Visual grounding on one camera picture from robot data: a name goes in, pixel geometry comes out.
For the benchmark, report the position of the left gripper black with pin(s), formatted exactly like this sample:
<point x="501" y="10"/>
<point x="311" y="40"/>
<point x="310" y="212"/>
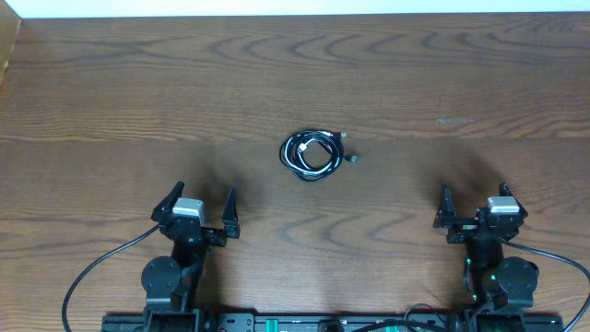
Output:
<point x="232" y="228"/>

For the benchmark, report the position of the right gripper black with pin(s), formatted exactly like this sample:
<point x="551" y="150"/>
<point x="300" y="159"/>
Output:
<point x="446" y="216"/>

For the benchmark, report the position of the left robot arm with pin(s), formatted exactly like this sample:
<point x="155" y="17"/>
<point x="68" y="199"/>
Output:
<point x="171" y="281"/>

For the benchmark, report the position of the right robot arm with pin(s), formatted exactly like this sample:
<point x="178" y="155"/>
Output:
<point x="502" y="287"/>

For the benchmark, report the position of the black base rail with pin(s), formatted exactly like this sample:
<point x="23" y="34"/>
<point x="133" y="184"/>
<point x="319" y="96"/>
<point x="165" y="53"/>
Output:
<point x="247" y="322"/>

